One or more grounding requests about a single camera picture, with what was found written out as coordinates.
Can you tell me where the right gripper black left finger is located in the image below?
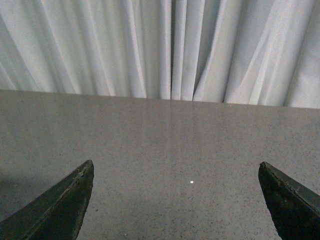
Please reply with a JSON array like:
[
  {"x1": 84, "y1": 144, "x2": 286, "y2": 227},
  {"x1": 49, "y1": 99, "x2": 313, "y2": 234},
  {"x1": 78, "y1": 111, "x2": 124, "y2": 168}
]
[{"x1": 0, "y1": 160, "x2": 94, "y2": 240}]

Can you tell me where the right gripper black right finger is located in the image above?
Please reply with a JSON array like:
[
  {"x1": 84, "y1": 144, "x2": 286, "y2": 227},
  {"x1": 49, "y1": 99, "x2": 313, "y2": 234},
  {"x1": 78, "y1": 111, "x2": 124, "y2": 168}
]
[{"x1": 258, "y1": 162, "x2": 320, "y2": 240}]

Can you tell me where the white pleated curtain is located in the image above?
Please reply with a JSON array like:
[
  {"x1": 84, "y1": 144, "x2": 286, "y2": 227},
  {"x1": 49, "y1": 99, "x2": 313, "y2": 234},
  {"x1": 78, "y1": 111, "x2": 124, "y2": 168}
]
[{"x1": 0, "y1": 0, "x2": 320, "y2": 108}]

